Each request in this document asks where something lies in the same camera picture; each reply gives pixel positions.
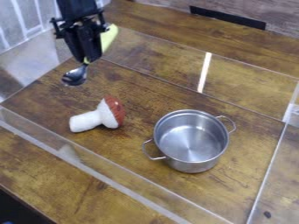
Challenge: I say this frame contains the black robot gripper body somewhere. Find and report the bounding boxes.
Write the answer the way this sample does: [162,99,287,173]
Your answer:
[50,0,108,39]

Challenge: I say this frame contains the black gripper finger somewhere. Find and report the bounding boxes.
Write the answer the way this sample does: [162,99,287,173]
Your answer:
[64,31,84,62]
[77,26,101,63]

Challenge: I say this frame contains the green handled metal spoon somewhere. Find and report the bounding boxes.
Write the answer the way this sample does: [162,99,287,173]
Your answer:
[61,20,117,86]

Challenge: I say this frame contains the stainless steel pot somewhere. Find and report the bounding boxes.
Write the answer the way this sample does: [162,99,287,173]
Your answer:
[142,109,236,173]

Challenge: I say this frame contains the plush mushroom toy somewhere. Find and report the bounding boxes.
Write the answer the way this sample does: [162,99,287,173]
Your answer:
[69,95,125,132]

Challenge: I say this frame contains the black strip on table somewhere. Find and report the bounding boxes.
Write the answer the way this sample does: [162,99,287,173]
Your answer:
[189,5,267,30]

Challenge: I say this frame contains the clear acrylic enclosure wall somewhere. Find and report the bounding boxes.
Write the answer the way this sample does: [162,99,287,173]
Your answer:
[4,76,299,224]

